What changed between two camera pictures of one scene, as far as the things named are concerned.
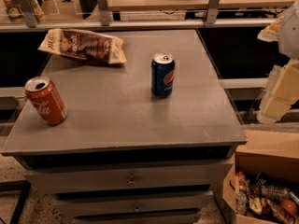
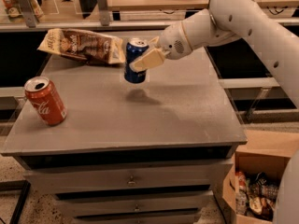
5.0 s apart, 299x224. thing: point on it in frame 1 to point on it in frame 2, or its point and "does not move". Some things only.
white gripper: x=290 y=35 to x=173 y=42
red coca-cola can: x=44 y=96 does not move
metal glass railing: x=68 y=7 does not move
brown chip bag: x=85 y=45 does not move
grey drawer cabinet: x=147 y=141 does not move
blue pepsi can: x=162 y=75 to x=135 y=48
